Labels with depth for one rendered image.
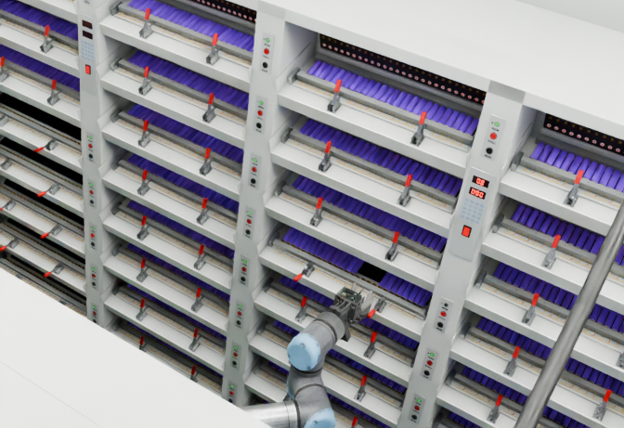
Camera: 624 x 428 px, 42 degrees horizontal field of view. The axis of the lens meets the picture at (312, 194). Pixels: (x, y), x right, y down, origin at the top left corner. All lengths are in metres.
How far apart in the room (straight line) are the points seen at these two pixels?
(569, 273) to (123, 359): 1.35
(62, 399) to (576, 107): 1.36
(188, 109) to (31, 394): 1.62
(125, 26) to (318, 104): 0.74
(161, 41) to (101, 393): 1.64
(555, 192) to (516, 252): 0.21
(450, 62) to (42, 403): 1.35
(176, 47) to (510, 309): 1.28
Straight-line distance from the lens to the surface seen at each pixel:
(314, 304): 2.78
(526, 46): 2.34
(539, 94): 2.06
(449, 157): 2.21
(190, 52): 2.59
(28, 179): 3.44
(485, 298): 2.39
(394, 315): 2.56
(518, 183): 2.17
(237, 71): 2.49
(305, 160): 2.46
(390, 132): 2.27
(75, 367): 1.23
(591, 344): 2.37
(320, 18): 2.26
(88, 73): 2.90
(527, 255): 2.26
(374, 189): 2.37
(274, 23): 2.33
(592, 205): 2.16
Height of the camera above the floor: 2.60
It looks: 33 degrees down
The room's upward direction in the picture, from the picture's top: 9 degrees clockwise
